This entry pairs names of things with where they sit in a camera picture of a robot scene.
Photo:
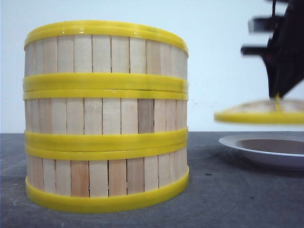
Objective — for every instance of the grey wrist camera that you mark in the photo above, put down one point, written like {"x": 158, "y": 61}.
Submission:
{"x": 258, "y": 25}

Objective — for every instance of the front bamboo steamer basket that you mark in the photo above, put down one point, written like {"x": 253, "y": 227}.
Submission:
{"x": 111, "y": 186}

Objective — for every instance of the white plate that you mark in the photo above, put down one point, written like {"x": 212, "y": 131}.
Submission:
{"x": 278, "y": 151}

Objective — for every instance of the woven bamboo steamer lid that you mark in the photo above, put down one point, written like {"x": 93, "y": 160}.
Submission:
{"x": 274, "y": 110}

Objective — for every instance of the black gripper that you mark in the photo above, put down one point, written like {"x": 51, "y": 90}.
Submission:
{"x": 286, "y": 46}

